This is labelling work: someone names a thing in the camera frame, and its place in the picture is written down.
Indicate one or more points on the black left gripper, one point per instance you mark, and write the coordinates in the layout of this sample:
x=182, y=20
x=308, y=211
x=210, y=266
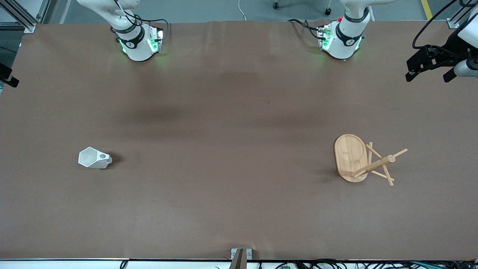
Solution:
x=446, y=54

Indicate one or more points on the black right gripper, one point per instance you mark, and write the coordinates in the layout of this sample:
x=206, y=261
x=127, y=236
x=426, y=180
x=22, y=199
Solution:
x=5, y=74

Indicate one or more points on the white faceted cup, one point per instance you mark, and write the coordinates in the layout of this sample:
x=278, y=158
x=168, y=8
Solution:
x=89, y=157

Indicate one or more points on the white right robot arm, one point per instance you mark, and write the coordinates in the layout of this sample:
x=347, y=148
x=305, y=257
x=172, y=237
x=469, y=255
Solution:
x=136, y=46

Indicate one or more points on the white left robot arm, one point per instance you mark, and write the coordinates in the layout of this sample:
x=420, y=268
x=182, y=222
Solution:
x=341, y=43

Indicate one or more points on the wooden cup rack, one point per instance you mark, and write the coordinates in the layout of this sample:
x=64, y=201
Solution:
x=351, y=157

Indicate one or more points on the brown table cover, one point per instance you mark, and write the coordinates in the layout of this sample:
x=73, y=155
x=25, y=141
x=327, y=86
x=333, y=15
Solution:
x=239, y=149

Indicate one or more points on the aluminium frame post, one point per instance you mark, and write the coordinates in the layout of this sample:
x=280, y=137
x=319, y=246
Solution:
x=457, y=15
x=22, y=16

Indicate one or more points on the metal bracket with post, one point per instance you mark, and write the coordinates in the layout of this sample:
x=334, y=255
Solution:
x=241, y=257

